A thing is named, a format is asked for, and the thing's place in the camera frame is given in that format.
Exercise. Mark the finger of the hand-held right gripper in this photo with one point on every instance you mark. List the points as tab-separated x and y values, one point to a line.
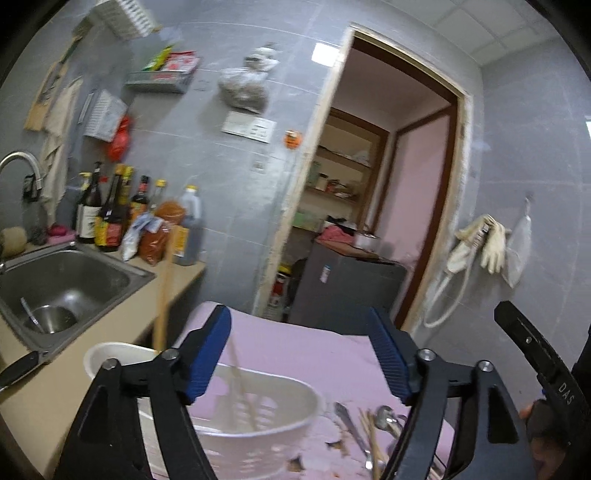
531	341

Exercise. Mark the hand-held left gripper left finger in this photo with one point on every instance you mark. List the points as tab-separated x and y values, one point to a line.
207	355

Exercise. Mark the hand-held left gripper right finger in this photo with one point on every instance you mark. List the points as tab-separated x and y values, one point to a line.
390	355

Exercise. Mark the metal spoon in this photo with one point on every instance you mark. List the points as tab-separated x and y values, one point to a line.
385	417

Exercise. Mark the white plastic utensil basket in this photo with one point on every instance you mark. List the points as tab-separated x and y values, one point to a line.
277	415

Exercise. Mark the pink floral blanket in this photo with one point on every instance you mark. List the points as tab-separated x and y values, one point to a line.
314	350

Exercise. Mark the grey small fridge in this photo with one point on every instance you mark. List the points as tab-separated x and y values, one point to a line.
351	286

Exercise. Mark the metal table knife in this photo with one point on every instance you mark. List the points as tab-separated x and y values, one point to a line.
351	429

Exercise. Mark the clear hanging plastic bag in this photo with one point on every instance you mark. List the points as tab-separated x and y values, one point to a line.
517	254

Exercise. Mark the red black bottle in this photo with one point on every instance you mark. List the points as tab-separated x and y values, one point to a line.
277	295

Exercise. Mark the metal pot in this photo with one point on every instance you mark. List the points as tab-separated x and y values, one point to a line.
367	240

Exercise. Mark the red chili powder bag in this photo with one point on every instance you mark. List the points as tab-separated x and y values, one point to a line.
157	240

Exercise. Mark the large dark liquid jug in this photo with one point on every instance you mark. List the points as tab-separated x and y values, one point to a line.
191	226

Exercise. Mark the pink cloth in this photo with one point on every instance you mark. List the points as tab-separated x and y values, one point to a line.
334	235

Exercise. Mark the blue white snack bag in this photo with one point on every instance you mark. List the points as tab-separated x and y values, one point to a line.
134	237

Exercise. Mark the metal bowl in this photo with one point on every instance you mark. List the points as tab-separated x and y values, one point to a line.
55	318

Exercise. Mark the green box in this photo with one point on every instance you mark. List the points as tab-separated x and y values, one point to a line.
307	220

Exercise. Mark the stainless steel sink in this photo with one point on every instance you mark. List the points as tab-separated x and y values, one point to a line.
69	277

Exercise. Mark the dark soy sauce bottle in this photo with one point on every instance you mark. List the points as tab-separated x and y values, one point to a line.
111	226

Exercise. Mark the yellow capped bottle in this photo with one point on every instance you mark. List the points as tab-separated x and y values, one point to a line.
159	194

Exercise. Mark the dark bottle red cap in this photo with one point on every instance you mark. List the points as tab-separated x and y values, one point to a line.
140	198

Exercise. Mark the wooden shelf unit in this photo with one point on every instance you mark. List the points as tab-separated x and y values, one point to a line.
374	175

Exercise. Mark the dark bottle white label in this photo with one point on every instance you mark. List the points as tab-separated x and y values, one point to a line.
87	217

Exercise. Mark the pink scrub pad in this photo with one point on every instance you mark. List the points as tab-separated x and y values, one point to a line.
62	233

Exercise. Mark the beige sponge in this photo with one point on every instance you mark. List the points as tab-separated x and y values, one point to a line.
14	240

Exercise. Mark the red plastic bag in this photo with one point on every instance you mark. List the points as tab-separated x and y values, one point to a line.
120	141

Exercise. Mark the beige hanging towel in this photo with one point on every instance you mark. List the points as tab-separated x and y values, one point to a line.
57	138

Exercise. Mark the clear bag dried goods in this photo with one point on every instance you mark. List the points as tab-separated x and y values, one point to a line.
242	90

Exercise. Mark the curved metal faucet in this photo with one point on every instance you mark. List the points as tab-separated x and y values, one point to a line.
21	159

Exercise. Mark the red seasoning packet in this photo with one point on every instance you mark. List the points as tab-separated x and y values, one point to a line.
180	62

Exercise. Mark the green yellow packet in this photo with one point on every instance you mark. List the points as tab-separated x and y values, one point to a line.
159	59

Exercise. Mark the small hanging plastic bag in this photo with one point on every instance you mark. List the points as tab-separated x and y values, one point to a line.
261	57

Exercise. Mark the wooden cutting board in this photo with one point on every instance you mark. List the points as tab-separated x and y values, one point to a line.
44	97

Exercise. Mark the wooden door frame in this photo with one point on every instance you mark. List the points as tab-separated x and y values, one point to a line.
295	184

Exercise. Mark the small wall switch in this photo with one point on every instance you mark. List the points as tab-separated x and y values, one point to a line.
259	166

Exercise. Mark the white wall socket panel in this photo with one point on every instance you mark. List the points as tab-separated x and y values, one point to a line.
247	127

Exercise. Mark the orange wall hook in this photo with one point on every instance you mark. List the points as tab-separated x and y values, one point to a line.
292	138

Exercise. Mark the white wall basket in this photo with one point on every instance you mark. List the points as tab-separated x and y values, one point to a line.
104	115

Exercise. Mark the metal wall shelf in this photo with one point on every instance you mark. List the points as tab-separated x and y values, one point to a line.
159	82

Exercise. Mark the white wall rack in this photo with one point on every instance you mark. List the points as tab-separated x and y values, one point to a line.
122	16

